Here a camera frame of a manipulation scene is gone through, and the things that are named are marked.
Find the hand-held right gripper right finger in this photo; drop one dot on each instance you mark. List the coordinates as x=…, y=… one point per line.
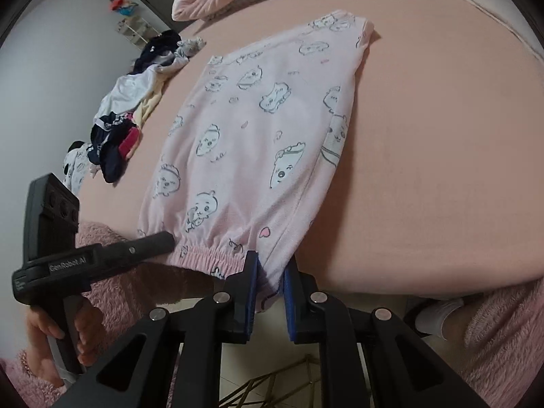
x=290, y=301

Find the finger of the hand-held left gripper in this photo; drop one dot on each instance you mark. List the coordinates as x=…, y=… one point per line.
x=140, y=248

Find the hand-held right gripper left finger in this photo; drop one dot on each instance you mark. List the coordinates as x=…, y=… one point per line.
x=253, y=297

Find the pink printed pants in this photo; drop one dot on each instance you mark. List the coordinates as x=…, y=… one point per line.
x=255, y=136

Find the person's left forearm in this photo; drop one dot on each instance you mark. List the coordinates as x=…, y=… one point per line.
x=21, y=382

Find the person's left hand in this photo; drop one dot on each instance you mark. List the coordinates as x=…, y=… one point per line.
x=40, y=327

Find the dark navy shorts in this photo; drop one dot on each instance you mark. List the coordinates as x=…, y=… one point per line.
x=110, y=153

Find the black white printed plush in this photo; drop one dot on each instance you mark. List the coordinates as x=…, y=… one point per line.
x=76, y=165

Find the bright pink garment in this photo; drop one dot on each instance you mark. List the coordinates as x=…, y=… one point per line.
x=128, y=143

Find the cream garment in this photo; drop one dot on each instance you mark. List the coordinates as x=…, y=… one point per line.
x=148, y=102

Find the navy garment white stripes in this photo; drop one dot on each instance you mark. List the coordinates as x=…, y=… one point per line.
x=157, y=51

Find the grey white patterned cloth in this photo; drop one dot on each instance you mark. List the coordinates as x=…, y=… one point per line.
x=189, y=46

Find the pink sheet bed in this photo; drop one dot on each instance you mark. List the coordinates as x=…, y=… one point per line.
x=425, y=136

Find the person's pink fuzzy clothing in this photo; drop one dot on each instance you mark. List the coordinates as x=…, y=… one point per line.
x=501, y=340

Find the white shelf rack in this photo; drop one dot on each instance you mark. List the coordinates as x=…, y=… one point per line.
x=132, y=32

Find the red blue plush toy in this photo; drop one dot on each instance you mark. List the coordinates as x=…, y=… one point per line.
x=123, y=7

